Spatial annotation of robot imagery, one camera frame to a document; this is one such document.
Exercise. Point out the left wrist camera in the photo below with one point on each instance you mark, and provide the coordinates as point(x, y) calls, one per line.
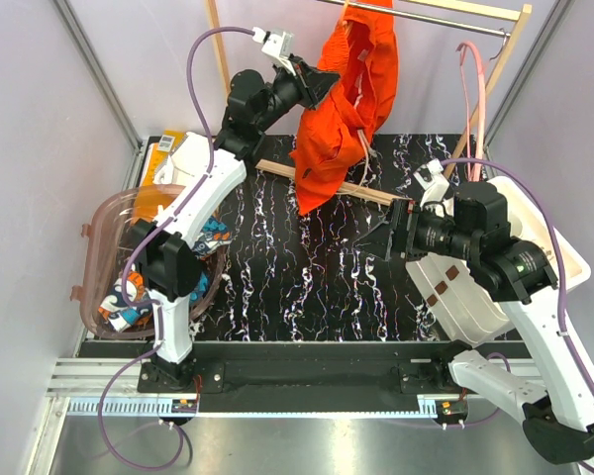
point(274, 44)

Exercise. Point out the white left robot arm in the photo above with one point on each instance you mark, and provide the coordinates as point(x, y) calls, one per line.
point(222, 164)

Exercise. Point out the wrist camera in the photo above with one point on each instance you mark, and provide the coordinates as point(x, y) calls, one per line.
point(274, 44)
point(431, 179)

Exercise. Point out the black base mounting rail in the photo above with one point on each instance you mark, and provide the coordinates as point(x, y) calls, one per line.
point(308, 378)

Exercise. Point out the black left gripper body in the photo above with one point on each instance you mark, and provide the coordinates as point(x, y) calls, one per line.
point(297, 63)

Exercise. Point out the white drawer organizer box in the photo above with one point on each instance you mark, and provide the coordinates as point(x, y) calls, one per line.
point(464, 310)

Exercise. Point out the clear pink plastic bin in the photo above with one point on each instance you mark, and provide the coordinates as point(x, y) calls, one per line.
point(108, 234)

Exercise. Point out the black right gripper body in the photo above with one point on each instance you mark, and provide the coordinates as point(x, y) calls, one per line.
point(406, 216)

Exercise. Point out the orange shorts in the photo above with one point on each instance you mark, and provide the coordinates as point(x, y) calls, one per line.
point(338, 134)

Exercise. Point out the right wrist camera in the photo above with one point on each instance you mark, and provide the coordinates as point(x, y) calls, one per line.
point(431, 179)

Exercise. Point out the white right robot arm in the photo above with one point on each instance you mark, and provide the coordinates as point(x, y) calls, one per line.
point(492, 272)

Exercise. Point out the blue patterned shorts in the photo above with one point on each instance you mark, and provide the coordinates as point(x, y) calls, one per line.
point(171, 267)

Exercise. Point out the orange clothes hanger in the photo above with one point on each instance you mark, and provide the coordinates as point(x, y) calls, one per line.
point(350, 16)

